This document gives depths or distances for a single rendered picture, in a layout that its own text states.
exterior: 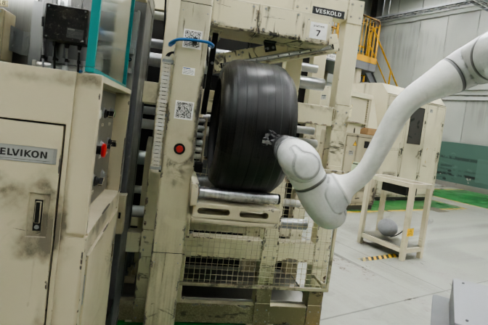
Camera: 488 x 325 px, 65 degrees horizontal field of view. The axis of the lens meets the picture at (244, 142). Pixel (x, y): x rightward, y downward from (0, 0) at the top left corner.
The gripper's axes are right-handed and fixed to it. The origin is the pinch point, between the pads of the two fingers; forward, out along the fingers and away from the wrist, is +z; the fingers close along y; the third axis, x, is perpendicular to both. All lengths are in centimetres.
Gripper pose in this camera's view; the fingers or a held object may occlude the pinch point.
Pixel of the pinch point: (271, 136)
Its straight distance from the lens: 139.8
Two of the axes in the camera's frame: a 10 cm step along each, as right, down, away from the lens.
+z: -1.5, -2.2, 9.6
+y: -9.8, -1.2, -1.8
